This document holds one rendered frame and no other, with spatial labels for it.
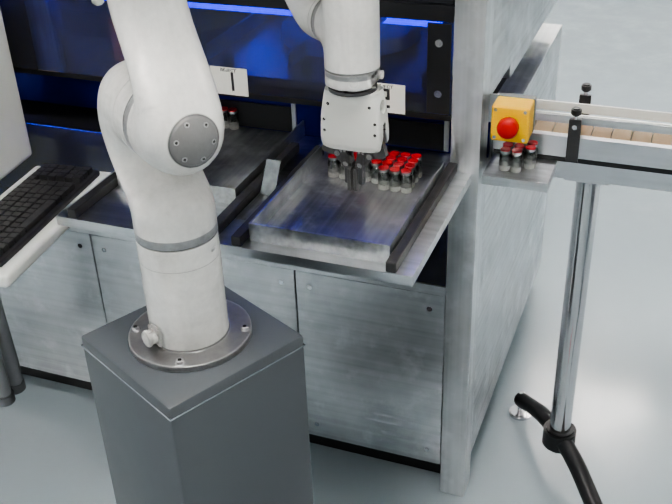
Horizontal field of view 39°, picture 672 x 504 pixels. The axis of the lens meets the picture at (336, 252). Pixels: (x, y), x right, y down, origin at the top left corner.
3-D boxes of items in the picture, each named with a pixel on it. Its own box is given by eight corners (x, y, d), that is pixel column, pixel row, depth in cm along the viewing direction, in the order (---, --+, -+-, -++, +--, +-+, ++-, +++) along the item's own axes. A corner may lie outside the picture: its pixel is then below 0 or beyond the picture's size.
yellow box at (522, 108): (497, 125, 187) (499, 91, 183) (534, 130, 184) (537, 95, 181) (489, 141, 181) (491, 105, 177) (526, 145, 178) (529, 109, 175)
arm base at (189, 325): (174, 389, 135) (157, 280, 125) (105, 334, 147) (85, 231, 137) (277, 334, 145) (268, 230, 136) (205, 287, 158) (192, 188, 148)
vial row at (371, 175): (330, 172, 189) (329, 152, 186) (416, 184, 183) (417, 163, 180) (326, 177, 187) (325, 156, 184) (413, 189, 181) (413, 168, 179)
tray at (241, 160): (199, 122, 214) (197, 107, 212) (305, 135, 205) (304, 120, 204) (118, 187, 187) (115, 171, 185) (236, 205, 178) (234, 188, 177)
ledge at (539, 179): (496, 155, 198) (497, 146, 197) (558, 163, 194) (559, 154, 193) (480, 184, 187) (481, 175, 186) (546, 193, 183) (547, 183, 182)
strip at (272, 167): (269, 185, 185) (267, 158, 182) (283, 187, 184) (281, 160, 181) (236, 218, 174) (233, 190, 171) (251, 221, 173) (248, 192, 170)
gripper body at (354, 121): (392, 74, 144) (392, 141, 150) (330, 68, 147) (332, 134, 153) (376, 91, 138) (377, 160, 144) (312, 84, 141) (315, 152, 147)
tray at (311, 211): (320, 161, 194) (320, 145, 192) (443, 177, 185) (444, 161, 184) (249, 240, 167) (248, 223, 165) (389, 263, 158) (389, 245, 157)
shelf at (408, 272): (181, 127, 216) (180, 119, 215) (480, 166, 194) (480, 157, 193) (57, 225, 178) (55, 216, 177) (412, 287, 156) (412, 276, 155)
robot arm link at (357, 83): (390, 59, 144) (390, 78, 145) (336, 54, 146) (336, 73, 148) (372, 78, 137) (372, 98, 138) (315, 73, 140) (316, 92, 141)
